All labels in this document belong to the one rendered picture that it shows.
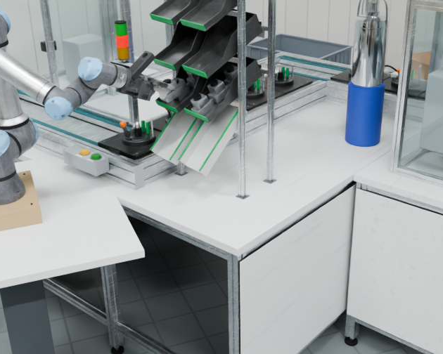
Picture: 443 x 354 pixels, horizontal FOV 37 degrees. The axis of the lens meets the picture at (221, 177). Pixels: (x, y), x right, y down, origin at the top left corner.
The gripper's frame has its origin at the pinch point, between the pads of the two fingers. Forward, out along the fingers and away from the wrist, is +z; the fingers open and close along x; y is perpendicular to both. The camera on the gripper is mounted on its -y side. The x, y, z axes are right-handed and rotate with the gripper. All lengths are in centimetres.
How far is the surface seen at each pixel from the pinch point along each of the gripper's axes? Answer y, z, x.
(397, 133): -9, 80, 45
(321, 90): -17, 122, -34
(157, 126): 21, 30, -37
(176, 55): -10.6, 1.6, -3.4
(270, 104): -4.7, 33.7, 18.5
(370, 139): -3, 98, 22
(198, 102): 2.0, 3.6, 14.2
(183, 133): 16.5, 15.1, -2.2
